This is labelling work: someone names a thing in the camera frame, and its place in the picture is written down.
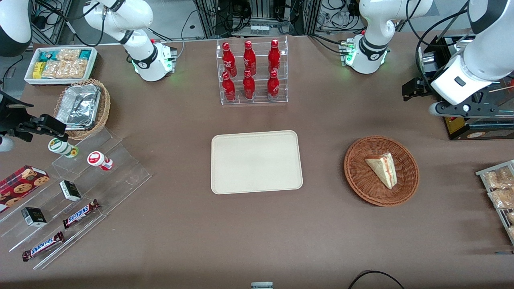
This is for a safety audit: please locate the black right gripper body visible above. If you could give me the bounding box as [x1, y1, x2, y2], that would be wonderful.
[0, 91, 35, 135]

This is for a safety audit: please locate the triangular sandwich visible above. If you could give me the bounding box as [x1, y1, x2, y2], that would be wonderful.
[364, 152, 398, 190]

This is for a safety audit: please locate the deep wicker basket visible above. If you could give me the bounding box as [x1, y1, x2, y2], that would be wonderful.
[53, 79, 111, 140]

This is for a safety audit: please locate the round flat wicker basket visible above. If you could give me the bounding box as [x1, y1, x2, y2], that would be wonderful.
[344, 135, 420, 208]

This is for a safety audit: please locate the right tray of snacks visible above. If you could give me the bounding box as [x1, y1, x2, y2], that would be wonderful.
[475, 159, 514, 246]

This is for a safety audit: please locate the beige plastic tray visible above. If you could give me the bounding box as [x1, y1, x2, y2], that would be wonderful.
[211, 130, 304, 195]

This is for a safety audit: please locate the green white yogurt cup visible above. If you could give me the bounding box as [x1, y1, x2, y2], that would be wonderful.
[48, 137, 79, 159]

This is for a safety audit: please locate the stack of foil trays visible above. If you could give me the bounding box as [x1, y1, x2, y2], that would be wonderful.
[56, 84, 102, 130]

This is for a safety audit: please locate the white snack bin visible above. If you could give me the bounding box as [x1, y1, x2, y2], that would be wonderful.
[24, 47, 98, 86]

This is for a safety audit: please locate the black food warmer appliance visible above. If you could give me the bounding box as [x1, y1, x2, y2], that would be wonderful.
[417, 35, 514, 141]

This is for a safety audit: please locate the red chocolate cookie box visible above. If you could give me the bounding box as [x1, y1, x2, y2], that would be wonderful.
[0, 165, 51, 214]

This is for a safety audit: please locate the red white yogurt cup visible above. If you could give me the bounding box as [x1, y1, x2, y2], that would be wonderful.
[87, 151, 114, 171]

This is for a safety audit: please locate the large clear cracker bag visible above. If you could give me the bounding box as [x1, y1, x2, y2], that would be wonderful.
[41, 59, 88, 79]

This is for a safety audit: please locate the small black box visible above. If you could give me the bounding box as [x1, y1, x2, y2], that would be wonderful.
[59, 180, 82, 202]
[20, 207, 48, 228]

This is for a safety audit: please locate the small clear cracker bag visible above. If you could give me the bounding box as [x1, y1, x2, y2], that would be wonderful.
[55, 49, 82, 61]

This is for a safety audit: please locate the clear acrylic stepped stand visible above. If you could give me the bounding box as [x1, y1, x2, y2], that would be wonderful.
[0, 127, 152, 271]

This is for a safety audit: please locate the brown snickers bar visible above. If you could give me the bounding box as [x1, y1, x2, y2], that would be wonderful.
[62, 199, 101, 229]
[22, 231, 65, 262]

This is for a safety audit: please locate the red cola bottle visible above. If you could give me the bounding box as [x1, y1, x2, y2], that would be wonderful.
[222, 71, 237, 102]
[268, 39, 281, 73]
[222, 42, 238, 77]
[243, 69, 256, 100]
[267, 70, 280, 101]
[243, 40, 257, 77]

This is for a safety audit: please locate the clear acrylic bottle rack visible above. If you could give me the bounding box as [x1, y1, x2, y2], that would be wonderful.
[216, 36, 289, 106]

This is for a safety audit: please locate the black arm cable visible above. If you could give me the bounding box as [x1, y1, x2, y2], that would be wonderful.
[406, 0, 482, 91]

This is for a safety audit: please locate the aluminium frame rack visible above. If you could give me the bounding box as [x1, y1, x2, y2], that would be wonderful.
[193, 0, 324, 37]

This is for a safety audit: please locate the black looped cable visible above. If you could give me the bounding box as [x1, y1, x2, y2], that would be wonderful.
[347, 270, 406, 289]

